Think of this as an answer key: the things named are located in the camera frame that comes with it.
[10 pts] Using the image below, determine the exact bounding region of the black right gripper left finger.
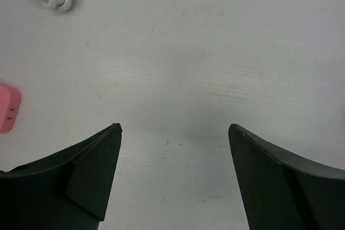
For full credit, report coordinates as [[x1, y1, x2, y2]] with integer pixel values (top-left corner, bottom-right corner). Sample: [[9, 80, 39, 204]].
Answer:
[[1, 123, 122, 229]]

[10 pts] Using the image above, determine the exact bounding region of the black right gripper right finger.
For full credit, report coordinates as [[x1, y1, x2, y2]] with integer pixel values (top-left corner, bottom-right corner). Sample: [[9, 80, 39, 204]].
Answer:
[[229, 124, 344, 229]]

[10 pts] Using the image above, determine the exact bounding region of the pink square plug adapter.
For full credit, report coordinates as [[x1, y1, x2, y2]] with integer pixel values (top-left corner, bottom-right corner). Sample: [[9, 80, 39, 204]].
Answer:
[[0, 82, 22, 134]]

